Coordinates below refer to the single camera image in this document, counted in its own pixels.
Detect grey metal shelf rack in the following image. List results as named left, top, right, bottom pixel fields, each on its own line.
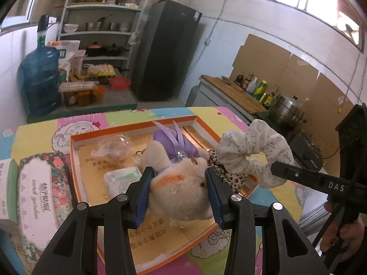
left=57, top=0, right=153, bottom=78

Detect brown cardboard wall sheet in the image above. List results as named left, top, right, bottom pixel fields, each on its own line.
left=231, top=33, right=359, bottom=155

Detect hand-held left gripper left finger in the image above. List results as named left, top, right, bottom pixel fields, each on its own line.
left=34, top=166, right=154, bottom=275

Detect green and white tissue pack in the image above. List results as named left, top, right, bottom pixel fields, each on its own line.
left=0, top=159, right=18, bottom=221

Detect black wok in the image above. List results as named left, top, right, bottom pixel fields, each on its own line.
left=104, top=44, right=130, bottom=57

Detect packed dried noodles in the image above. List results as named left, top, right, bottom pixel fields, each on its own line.
left=59, top=81, right=98, bottom=92

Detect black gas stove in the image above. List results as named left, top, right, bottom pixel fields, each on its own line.
left=287, top=129, right=325, bottom=170

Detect white floral scrunchie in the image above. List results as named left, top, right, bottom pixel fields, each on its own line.
left=216, top=118, right=296, bottom=190

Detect steel steamer pot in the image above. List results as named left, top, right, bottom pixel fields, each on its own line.
left=271, top=94, right=305, bottom=127

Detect small pocket tissue packet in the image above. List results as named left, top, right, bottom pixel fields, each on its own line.
left=103, top=166, right=143, bottom=204

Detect black pot with red lid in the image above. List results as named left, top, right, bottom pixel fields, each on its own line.
left=86, top=42, right=103, bottom=57

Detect egg tray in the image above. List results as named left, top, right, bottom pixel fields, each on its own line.
left=87, top=64, right=116, bottom=78

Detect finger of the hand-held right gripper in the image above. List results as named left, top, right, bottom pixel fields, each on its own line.
left=270, top=161, right=356, bottom=196

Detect white flour sack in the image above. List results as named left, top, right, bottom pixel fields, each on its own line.
left=46, top=40, right=81, bottom=73

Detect bunch of bananas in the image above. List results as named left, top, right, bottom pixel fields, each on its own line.
left=69, top=69, right=88, bottom=82

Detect floral print tissue pack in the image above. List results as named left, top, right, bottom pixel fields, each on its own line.
left=16, top=151, right=75, bottom=264

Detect person's right hand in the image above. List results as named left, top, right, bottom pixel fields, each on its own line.
left=320, top=202, right=367, bottom=253

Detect leopard print scrunchie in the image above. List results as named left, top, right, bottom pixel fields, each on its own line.
left=207, top=149, right=250, bottom=194

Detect orange-rimmed cardboard box tray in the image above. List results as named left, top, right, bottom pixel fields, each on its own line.
left=70, top=115, right=260, bottom=267

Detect red plastic bowl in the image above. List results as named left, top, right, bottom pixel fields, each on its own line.
left=110, top=77, right=131, bottom=90

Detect blue water jug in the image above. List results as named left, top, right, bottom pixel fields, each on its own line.
left=19, top=44, right=62, bottom=117

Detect row of condiment bottles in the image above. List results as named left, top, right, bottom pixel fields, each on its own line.
left=235, top=72, right=281, bottom=110

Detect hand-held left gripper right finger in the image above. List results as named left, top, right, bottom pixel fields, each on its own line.
left=205, top=167, right=330, bottom=275

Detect clear crumpled plastic bag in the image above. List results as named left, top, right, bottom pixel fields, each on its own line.
left=90, top=135, right=135, bottom=167

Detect black water pump dispenser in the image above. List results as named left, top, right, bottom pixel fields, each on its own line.
left=37, top=14, right=51, bottom=46

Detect dark refrigerator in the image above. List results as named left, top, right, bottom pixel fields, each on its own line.
left=132, top=0, right=203, bottom=102

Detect beige plush bear purple dress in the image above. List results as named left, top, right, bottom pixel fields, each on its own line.
left=138, top=120, right=215, bottom=223

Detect grey kitchen counter cabinet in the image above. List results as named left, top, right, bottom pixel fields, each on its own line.
left=185, top=76, right=273, bottom=127

